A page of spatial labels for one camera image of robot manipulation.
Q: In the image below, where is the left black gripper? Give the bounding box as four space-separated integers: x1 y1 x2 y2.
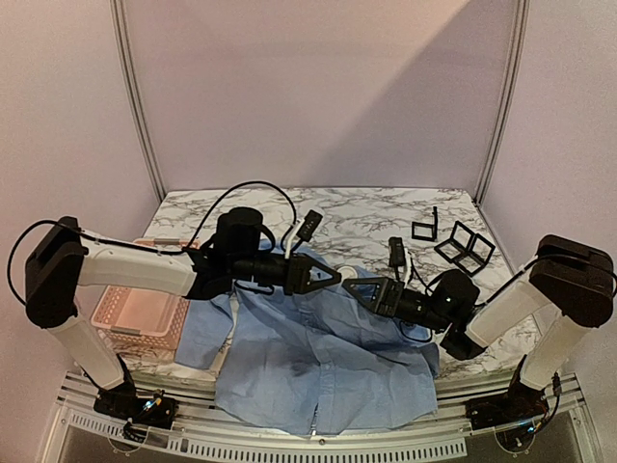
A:
230 252 343 297

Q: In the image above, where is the orange portrait round brooch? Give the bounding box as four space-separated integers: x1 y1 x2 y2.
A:
336 265 360 284

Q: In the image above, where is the blue button-up shirt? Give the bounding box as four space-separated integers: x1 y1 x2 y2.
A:
175 284 440 435

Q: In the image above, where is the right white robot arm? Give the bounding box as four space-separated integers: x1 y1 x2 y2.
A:
342 234 616 421

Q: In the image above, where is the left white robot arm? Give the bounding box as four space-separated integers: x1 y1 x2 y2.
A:
23 207 341 419

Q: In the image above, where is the pink plastic basket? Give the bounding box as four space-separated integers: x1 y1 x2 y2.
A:
90 237 201 351

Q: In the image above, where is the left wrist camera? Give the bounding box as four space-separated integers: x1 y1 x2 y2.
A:
281 209 323 259

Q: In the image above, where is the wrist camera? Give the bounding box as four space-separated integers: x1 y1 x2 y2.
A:
281 209 323 259
388 236 414 285

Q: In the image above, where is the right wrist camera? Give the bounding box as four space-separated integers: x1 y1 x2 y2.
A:
388 236 414 285

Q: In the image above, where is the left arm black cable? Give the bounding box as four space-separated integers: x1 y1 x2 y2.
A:
7 180 300 310

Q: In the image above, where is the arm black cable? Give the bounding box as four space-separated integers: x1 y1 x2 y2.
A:
397 255 539 343
7 180 300 310

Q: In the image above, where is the upright black frame box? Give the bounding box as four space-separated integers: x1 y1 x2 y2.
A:
412 206 439 242

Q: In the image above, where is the open black frame box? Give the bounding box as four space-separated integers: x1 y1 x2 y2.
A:
434 221 496 277

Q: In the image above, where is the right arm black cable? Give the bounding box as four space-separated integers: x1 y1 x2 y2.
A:
397 255 539 343

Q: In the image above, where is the aluminium front rail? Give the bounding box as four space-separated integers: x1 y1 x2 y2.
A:
55 370 587 459

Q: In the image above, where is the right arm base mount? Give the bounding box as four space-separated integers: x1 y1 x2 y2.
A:
465 381 560 451

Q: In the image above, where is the right aluminium corner post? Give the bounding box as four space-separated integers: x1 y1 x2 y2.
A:
472 0 530 207

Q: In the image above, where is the aluminium corner post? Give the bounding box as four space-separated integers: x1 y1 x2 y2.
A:
472 0 530 207
110 0 167 204

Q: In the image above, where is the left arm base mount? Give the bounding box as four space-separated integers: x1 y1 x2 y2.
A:
94 382 178 444

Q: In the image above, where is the left aluminium corner post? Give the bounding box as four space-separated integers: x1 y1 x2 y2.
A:
110 0 167 204

